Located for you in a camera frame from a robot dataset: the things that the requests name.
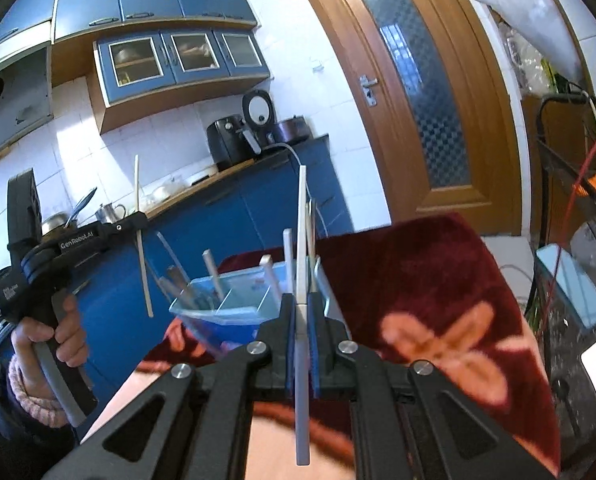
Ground steel table knife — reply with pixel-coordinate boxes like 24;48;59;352
155;231;194;291

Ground wooden chopstick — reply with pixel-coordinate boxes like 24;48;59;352
133;154;155;319

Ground silver door handle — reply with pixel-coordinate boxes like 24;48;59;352
359;75;378;107

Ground wok with lid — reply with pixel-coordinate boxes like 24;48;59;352
42;188;97;236

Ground blue lower kitchen cabinets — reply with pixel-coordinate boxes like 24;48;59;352
71;136;352;408

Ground white utensil holder box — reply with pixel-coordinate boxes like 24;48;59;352
169;266;281;359

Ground steel kettle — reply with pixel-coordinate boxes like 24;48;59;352
95;203;127;223

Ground white chopstick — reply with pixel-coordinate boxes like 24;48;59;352
259;255;283;307

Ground black wire rack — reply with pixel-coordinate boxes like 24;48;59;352
522;92;596;469

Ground black air fryer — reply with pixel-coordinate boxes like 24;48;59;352
206;114;262;171

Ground red floral plush blanket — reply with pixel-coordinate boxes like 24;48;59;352
137;212;562;478

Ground blue glass wall cabinet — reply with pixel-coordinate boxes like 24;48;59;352
86;28;270;133

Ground person's left hand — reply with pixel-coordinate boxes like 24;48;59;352
10;295;89;400

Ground white handled utensil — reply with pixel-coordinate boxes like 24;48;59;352
283;229;295;295

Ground white handled spoon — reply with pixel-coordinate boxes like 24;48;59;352
294;165;310;467

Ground red cable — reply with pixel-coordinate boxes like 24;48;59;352
538;118;596;340

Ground steel fork smiley handle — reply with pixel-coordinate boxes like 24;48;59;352
167;266;198;309

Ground wooden door with glass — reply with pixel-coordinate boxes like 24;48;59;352
309;0;522;235

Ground white plastic bag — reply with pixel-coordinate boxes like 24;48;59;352
475;0;583;82

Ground rice cooker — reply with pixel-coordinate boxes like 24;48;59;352
242;90;312;148

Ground light blue lidded container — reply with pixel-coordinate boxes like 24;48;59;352
536;244;596;330

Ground range hood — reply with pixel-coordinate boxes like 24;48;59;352
0;21;53;151

